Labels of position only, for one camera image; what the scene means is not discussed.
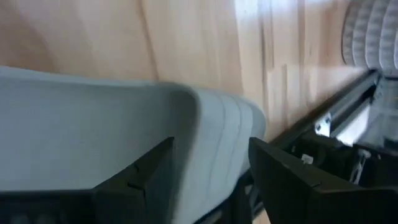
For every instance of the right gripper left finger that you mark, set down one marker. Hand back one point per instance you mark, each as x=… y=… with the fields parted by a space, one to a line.
x=109 y=205

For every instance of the grey rubber slide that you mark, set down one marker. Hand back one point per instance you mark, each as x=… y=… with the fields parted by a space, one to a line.
x=93 y=130

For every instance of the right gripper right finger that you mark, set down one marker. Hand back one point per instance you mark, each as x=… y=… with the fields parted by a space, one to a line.
x=311 y=202

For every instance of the succulent in patterned white pot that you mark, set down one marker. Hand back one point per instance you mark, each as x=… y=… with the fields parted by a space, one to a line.
x=373 y=34

